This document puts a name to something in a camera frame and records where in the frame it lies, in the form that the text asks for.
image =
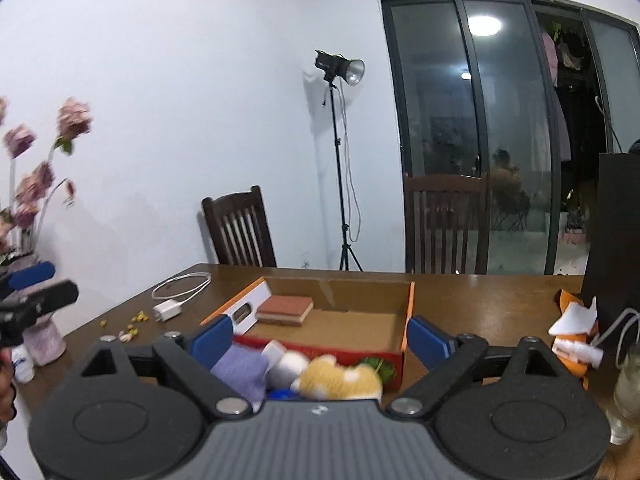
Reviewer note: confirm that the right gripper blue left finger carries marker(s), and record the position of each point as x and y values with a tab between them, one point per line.
186	362

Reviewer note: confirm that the blue tissue pack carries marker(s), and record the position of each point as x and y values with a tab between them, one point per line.
283	394

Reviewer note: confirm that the yellow white plush toy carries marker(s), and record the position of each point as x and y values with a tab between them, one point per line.
325	380

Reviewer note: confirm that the glass jar with water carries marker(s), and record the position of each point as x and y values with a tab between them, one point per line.
623	414

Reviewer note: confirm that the person's left hand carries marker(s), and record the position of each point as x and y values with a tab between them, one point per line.
7	390

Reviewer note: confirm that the white power adapter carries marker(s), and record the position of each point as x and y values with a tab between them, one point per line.
167	310

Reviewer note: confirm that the dark wooden chair left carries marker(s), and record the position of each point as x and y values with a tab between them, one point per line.
237	224

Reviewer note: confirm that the pink textured vase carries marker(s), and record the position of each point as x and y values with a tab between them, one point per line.
43	341

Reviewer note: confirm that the brown layered sponge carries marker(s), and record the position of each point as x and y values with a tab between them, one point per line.
285	310

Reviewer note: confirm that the purple knitted cloth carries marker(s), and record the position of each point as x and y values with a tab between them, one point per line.
244	370

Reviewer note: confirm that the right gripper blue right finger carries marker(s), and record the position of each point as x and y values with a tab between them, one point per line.
450	362

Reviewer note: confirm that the black paper bag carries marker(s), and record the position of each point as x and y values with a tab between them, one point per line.
612	272

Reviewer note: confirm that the small white bottle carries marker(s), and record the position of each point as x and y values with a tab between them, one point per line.
24	367

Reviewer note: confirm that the studio light on stand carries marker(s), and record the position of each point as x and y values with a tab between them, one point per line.
338	72

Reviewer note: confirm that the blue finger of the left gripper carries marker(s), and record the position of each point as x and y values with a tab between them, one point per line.
31	276

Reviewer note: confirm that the red orange cardboard box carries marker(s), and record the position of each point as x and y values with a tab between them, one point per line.
350	319

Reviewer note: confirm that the yellow dried petals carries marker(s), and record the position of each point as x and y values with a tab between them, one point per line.
117	328

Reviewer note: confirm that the dried pink roses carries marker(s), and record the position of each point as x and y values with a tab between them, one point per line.
22	218

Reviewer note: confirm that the black sliding glass door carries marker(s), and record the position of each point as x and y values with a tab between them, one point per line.
529	92

